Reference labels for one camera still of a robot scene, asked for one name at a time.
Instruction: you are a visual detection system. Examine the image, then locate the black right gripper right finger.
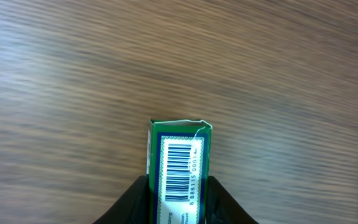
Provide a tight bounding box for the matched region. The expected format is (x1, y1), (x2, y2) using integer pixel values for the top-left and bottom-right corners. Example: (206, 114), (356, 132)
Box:
(205, 176), (258, 224)

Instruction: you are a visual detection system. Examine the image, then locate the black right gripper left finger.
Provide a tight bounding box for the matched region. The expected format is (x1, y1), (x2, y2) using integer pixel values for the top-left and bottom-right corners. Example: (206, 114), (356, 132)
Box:
(93, 175), (150, 224)

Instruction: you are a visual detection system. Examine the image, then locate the green white small box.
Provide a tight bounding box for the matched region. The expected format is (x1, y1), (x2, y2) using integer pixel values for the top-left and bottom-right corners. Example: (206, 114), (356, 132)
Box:
(146, 119), (213, 224)

